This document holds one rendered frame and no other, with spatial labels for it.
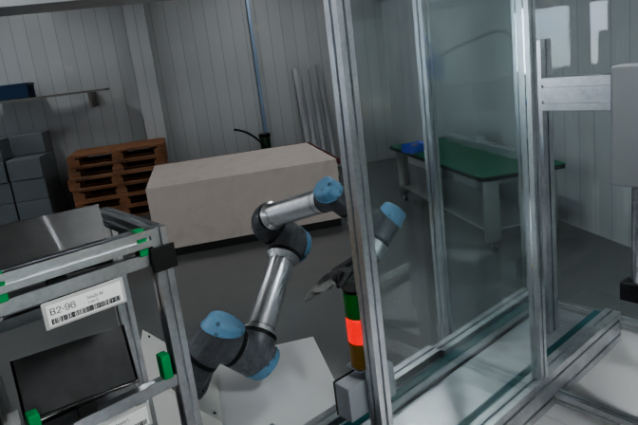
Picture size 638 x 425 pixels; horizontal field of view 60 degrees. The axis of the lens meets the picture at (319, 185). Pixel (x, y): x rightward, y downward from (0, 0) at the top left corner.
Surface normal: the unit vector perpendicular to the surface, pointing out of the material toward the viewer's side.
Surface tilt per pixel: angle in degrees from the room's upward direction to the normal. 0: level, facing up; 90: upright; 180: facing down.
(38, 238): 65
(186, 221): 90
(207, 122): 90
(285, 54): 90
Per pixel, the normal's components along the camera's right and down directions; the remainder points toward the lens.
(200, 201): 0.22, 0.19
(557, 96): -0.75, 0.23
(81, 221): 0.41, -0.29
